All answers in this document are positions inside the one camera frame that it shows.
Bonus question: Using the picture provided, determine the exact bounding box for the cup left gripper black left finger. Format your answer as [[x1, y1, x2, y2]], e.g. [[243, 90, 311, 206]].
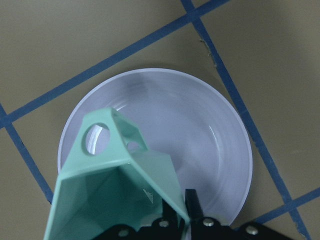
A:
[[161, 199, 180, 227]]

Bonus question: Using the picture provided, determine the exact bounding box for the cup left gripper black right finger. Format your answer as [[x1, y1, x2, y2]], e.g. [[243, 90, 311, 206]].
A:
[[185, 189, 204, 220]]

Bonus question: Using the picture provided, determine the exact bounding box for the mint green angular cup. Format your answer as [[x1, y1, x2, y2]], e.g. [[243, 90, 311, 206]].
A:
[[44, 108, 190, 240]]

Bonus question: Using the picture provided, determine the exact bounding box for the lavender plate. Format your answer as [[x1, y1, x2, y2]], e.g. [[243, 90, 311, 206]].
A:
[[57, 68, 253, 225]]

